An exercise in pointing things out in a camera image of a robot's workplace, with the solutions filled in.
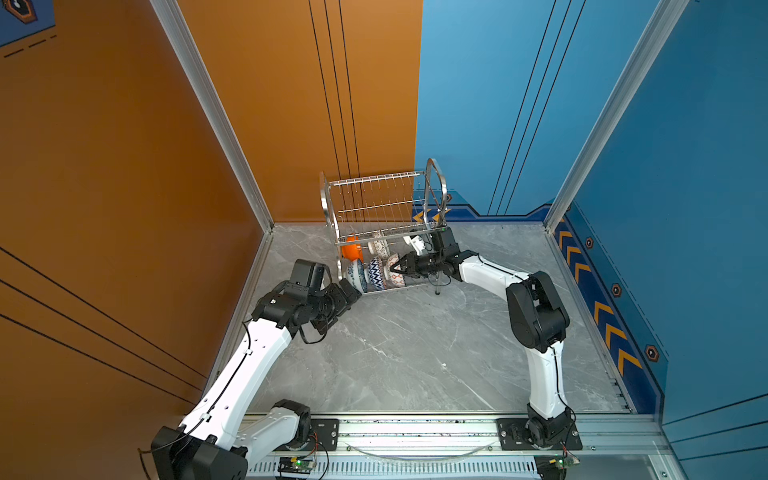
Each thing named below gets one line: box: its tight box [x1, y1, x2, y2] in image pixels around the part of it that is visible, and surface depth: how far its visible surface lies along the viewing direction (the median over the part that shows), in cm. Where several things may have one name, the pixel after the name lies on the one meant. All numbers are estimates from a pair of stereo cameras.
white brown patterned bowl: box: [367, 239, 391, 258], surface depth 99 cm
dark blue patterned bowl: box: [383, 254, 405, 288], surface depth 93 cm
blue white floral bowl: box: [345, 259, 364, 293], surface depth 91 cm
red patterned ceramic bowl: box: [368, 257, 385, 291], surface depth 91 cm
